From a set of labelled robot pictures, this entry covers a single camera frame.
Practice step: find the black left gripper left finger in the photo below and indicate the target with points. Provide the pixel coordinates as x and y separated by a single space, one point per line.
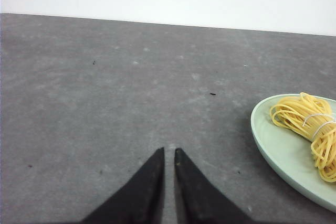
137 201

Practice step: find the light green plate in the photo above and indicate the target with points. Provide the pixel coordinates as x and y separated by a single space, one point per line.
289 155

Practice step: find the yellow vermicelli noodle bundle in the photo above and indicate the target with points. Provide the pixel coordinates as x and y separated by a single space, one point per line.
312 118

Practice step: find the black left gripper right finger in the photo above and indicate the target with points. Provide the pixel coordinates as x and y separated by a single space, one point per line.
203 202

